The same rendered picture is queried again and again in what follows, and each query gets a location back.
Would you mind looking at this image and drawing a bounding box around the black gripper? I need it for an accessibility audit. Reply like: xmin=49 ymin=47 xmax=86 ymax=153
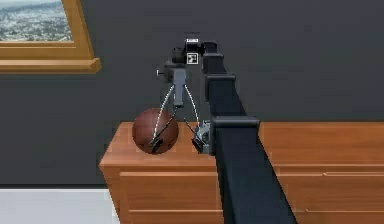
xmin=148 ymin=46 xmax=202 ymax=154

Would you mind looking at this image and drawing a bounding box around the brown basketball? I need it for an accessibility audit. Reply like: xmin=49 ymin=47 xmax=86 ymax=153
xmin=131 ymin=107 xmax=180 ymax=155

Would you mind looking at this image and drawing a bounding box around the small grey black object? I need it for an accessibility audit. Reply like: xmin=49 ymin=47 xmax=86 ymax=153
xmin=191 ymin=120 xmax=212 ymax=155

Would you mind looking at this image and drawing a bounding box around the brown wooden chest of drawers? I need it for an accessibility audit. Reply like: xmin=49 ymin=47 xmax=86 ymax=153
xmin=98 ymin=121 xmax=384 ymax=224

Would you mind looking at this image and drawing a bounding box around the wooden framed window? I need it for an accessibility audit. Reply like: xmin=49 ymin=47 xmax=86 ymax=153
xmin=0 ymin=0 xmax=103 ymax=75

